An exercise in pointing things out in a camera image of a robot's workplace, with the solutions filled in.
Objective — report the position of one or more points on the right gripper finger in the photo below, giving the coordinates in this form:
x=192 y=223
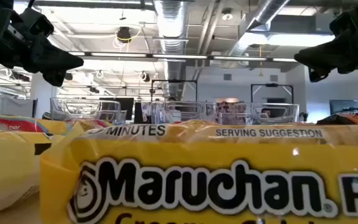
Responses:
x=322 y=57
x=319 y=75

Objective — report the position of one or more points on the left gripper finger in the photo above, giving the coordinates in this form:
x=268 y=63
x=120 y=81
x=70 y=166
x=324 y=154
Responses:
x=54 y=79
x=54 y=59

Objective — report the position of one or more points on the yellow creamy chicken noodle packet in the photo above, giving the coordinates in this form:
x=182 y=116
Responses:
x=197 y=186
x=5 y=168

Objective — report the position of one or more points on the black ceiling spotlight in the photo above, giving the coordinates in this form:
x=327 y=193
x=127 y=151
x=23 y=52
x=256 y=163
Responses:
x=145 y=77
x=21 y=76
x=69 y=76

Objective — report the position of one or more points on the clear plastic bin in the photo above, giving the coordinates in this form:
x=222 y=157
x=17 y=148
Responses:
x=57 y=109
x=287 y=112
x=160 y=112

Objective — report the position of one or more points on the grey computer monitor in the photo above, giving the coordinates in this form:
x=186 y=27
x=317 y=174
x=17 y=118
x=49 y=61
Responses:
x=343 y=106

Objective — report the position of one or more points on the grey partition panel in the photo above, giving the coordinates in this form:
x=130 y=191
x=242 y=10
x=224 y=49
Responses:
x=11 y=107

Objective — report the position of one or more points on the horizontal LED light bar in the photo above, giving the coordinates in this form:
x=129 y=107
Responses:
x=120 y=54

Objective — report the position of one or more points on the black ceiling device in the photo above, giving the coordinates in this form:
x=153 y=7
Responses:
x=124 y=33

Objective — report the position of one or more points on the black computer monitor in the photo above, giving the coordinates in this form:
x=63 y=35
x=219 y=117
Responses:
x=126 y=107

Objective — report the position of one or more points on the red patterned background object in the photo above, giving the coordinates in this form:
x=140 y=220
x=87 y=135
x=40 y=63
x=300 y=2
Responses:
x=228 y=109

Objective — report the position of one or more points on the white round ceiling sensor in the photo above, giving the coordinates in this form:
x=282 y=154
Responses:
x=227 y=15

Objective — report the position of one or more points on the person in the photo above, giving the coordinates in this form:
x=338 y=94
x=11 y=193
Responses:
x=172 y=99

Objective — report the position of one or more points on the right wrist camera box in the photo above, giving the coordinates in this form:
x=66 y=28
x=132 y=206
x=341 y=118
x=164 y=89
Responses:
x=343 y=23

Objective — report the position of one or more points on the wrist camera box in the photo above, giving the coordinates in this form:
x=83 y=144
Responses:
x=39 y=23
x=343 y=23

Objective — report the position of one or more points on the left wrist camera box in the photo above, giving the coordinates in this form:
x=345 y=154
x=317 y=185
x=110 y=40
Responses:
x=39 y=23

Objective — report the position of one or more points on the grey wall vent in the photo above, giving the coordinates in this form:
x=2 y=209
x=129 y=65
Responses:
x=273 y=78
x=227 y=77

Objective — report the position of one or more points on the black metal gantry frame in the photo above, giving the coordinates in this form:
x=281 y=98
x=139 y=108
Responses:
x=272 y=84

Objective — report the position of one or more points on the silver round ventilation duct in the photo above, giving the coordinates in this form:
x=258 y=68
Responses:
x=170 y=25
x=261 y=15

